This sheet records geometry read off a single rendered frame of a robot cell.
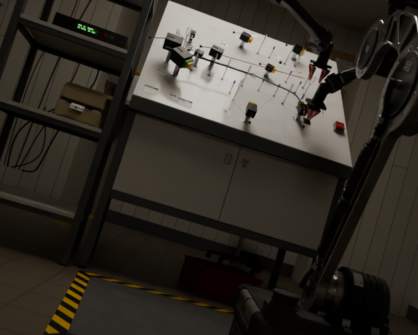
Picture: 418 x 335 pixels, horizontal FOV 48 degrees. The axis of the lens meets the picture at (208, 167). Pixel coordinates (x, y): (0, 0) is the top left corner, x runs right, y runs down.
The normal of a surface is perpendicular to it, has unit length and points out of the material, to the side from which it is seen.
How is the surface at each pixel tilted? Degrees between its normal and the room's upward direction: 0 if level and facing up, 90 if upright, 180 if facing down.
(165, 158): 90
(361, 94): 90
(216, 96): 48
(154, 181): 90
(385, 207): 90
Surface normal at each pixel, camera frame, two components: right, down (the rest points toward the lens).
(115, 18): 0.04, -0.06
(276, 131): 0.32, -0.65
